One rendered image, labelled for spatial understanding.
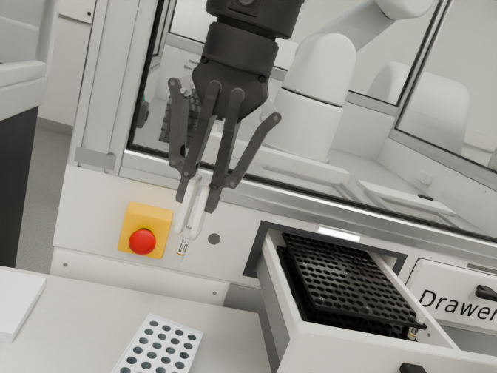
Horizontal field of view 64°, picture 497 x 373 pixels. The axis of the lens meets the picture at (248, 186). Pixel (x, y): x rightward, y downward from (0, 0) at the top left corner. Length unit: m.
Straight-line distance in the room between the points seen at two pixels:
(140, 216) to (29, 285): 0.19
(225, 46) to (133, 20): 0.24
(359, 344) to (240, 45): 0.34
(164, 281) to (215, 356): 0.17
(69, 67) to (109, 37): 3.50
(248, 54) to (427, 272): 0.57
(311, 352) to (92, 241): 0.41
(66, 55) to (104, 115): 3.49
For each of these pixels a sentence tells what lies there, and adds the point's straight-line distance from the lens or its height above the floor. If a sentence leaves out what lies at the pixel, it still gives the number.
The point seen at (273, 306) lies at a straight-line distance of 0.60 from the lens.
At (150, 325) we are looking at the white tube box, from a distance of 0.62.
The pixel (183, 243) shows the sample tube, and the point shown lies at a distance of 0.49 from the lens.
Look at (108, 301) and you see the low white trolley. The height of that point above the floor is 0.76.
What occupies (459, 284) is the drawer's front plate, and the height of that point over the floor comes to 0.90.
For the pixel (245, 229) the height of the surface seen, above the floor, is 0.91.
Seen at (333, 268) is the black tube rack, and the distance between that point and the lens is 0.69.
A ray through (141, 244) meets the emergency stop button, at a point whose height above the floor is 0.88.
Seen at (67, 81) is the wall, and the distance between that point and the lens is 4.14.
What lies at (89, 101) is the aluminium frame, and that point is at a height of 1.05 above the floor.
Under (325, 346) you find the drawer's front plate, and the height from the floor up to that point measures 0.91.
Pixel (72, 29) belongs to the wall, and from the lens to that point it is 4.10.
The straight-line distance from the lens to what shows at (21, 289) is 0.68.
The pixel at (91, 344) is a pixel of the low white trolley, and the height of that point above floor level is 0.76.
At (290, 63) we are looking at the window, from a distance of 0.65.
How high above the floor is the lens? 1.17
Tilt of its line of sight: 17 degrees down
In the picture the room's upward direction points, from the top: 18 degrees clockwise
